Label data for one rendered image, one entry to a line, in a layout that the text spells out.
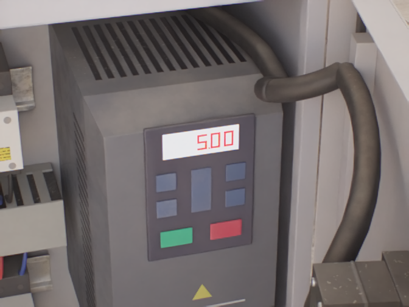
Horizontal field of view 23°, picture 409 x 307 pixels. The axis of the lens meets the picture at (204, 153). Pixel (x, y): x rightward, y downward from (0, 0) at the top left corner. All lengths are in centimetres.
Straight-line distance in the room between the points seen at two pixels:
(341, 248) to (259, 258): 20
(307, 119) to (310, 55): 4
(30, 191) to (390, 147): 32
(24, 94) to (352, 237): 35
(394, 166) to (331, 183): 12
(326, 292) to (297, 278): 24
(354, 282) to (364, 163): 8
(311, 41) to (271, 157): 8
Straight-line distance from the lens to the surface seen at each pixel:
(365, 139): 51
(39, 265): 84
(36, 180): 77
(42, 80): 76
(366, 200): 49
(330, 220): 66
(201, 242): 65
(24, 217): 74
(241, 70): 64
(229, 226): 64
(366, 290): 44
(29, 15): 54
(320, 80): 56
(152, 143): 60
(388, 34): 49
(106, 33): 70
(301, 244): 66
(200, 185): 62
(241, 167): 62
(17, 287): 78
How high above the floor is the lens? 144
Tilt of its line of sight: 30 degrees down
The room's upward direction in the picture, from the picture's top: straight up
